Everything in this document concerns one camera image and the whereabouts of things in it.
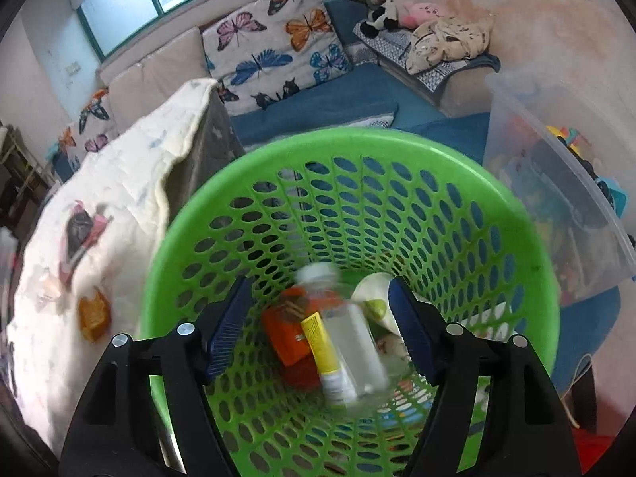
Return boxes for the small butterfly print pillow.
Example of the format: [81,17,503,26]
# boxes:
[47,87,120,182]

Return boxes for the orange food scrap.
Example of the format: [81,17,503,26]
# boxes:
[78,289,112,343]

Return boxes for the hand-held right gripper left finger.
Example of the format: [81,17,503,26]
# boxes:
[58,275,256,477]

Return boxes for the clear plastic bottle yellow label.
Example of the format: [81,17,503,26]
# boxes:
[293,263,391,405]

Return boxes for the spotted cream cloth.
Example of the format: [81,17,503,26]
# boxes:
[405,12,495,75]

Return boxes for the metal shelf rack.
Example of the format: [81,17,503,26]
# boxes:
[0,124,50,219]

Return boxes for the green plastic mesh basket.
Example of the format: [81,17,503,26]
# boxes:
[139,128,562,477]

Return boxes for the white paper cup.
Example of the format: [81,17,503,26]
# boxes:
[350,272,405,339]

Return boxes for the small snack packet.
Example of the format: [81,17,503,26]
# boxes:
[58,202,112,284]

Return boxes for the pink plush toy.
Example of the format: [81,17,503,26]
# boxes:
[402,1,448,28]

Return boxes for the blue sofa mattress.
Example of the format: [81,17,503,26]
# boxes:
[229,0,493,165]

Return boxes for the green framed window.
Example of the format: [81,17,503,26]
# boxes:
[60,0,359,60]

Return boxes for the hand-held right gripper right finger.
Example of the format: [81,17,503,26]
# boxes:
[388,278,582,477]

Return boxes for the large butterfly print pillow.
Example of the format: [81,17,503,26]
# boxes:
[201,0,353,115]

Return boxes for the clear plastic storage box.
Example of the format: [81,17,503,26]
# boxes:
[482,67,636,304]

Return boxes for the checked grey cloth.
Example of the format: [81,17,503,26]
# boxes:
[353,22,500,107]

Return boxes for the beige cushion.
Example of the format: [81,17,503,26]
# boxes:
[97,27,209,130]

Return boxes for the large orange snack packet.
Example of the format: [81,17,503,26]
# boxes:
[262,288,324,391]

